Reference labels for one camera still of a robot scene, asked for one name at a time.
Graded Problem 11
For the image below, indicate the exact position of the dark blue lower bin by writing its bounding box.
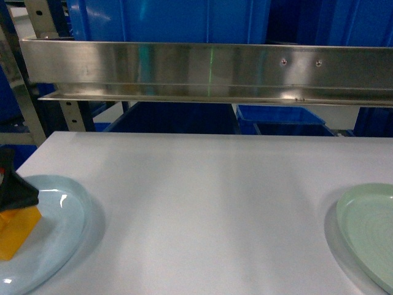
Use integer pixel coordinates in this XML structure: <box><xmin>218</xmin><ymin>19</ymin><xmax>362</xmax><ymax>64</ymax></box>
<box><xmin>104</xmin><ymin>102</ymin><xmax>241</xmax><ymax>135</ymax></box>

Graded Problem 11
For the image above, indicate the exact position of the light green plate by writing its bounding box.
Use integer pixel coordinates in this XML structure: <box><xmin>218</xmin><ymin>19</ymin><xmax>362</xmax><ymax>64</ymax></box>
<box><xmin>335</xmin><ymin>183</ymin><xmax>392</xmax><ymax>294</ymax></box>

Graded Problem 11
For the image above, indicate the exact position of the large blue bin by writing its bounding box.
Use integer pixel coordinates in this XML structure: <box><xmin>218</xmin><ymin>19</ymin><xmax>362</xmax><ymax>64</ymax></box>
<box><xmin>67</xmin><ymin>0</ymin><xmax>271</xmax><ymax>44</ymax></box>
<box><xmin>267</xmin><ymin>1</ymin><xmax>392</xmax><ymax>47</ymax></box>

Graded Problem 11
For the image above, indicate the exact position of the yellow toy building block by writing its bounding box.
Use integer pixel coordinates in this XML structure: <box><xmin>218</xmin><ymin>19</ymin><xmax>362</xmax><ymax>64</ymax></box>
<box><xmin>1</xmin><ymin>206</ymin><xmax>42</xmax><ymax>261</ymax></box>

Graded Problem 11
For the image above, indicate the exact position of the large blue bin left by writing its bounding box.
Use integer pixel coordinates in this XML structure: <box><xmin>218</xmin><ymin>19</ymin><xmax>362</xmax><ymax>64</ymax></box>
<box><xmin>67</xmin><ymin>0</ymin><xmax>271</xmax><ymax>44</ymax></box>

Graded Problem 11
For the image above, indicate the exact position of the steel rack upright post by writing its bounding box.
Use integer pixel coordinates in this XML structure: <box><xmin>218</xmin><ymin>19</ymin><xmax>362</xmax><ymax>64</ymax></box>
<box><xmin>1</xmin><ymin>16</ymin><xmax>46</xmax><ymax>146</ymax></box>

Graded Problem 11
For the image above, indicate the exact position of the stainless steel shelf rail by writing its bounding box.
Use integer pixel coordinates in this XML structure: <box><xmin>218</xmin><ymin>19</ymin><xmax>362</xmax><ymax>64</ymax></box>
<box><xmin>20</xmin><ymin>39</ymin><xmax>392</xmax><ymax>107</ymax></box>

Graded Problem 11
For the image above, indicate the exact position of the light blue plate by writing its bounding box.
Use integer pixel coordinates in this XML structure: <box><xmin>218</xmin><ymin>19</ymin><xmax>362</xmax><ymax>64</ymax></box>
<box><xmin>1</xmin><ymin>175</ymin><xmax>91</xmax><ymax>294</ymax></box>

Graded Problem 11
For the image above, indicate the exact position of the large blue bin right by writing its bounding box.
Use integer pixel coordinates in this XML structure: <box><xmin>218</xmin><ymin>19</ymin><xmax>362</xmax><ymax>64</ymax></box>
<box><xmin>267</xmin><ymin>1</ymin><xmax>392</xmax><ymax>47</ymax></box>

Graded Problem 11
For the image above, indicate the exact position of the blue bin below shelf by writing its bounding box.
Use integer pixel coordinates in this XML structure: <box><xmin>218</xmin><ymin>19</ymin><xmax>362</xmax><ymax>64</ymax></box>
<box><xmin>236</xmin><ymin>104</ymin><xmax>334</xmax><ymax>136</ymax></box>

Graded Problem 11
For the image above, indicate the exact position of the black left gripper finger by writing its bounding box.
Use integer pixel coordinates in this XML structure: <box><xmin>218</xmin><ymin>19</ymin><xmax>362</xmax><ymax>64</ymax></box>
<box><xmin>1</xmin><ymin>147</ymin><xmax>39</xmax><ymax>212</ymax></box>

